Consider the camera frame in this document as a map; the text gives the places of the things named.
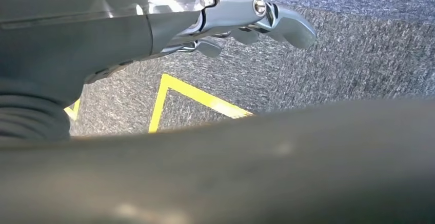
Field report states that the angled yellow floor tape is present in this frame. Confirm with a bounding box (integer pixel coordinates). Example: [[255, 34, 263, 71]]
[[148, 73, 254, 134]]

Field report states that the dark robot body shell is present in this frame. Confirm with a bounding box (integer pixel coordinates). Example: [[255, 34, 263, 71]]
[[0, 98, 435, 224]]

